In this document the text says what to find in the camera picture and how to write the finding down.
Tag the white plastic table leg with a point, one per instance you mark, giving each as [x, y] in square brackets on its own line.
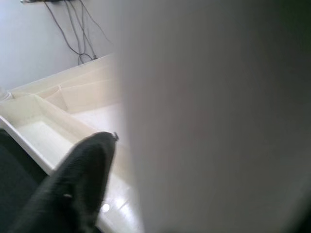
[206, 121]

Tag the black tablecloth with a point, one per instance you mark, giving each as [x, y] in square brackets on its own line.
[14, 165]

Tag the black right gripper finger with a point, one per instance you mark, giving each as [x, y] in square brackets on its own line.
[73, 184]

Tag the white plastic children table top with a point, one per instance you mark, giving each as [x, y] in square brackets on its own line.
[85, 97]

